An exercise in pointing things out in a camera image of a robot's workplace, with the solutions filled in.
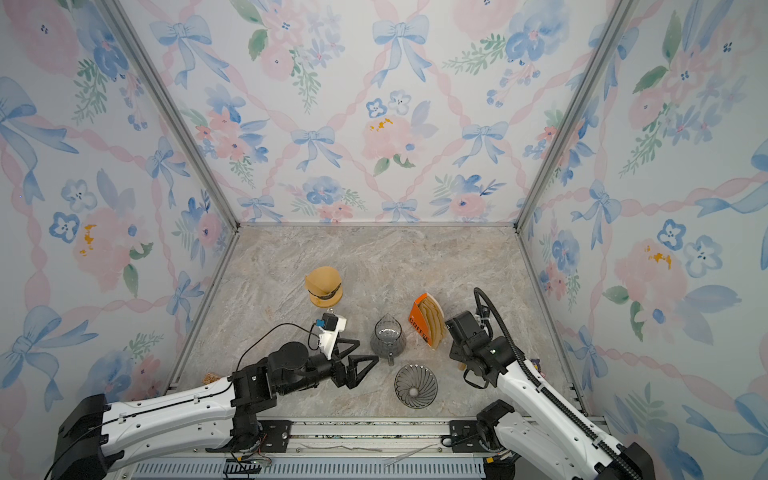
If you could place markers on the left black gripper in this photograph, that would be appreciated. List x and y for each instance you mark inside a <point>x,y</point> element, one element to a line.
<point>349,377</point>

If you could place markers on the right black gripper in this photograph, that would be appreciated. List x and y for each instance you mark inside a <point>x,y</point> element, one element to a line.
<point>455,353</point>

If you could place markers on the grey glass dripper cone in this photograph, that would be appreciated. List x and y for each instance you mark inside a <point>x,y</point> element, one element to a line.
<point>416,386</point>

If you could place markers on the green glass dripper cone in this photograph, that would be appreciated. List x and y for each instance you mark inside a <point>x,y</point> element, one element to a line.
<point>327,296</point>

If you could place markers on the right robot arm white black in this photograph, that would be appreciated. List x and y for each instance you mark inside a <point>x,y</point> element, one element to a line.
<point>535,421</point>

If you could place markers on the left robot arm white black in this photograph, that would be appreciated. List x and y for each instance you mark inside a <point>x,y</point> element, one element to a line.
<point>222,417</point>

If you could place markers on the orange coffee filter pack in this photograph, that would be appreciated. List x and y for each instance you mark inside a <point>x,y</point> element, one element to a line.
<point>428,319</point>

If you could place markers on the grey glass carafe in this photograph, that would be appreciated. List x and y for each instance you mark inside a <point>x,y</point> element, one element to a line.
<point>388,340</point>

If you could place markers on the aluminium mounting rail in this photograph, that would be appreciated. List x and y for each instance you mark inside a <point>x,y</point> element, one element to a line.
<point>344,449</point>

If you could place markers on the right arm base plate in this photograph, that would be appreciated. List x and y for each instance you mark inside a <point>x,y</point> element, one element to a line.
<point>472,437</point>

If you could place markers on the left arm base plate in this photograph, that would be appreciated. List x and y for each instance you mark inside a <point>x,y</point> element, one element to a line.
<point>270,436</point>

